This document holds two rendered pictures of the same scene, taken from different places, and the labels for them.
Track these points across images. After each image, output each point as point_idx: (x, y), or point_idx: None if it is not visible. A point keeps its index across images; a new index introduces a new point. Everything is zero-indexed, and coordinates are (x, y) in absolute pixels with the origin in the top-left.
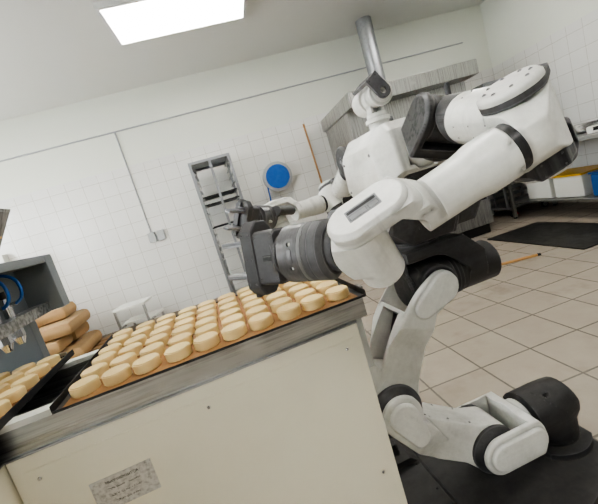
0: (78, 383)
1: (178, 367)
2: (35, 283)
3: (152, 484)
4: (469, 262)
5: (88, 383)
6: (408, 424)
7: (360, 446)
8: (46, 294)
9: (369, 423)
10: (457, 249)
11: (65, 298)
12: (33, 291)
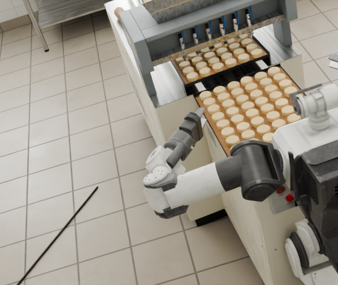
0: (204, 93)
1: None
2: (281, 0)
3: (215, 143)
4: (328, 254)
5: (202, 97)
6: (289, 257)
7: (255, 226)
8: (283, 9)
9: (257, 224)
10: (323, 238)
11: (293, 16)
12: (280, 3)
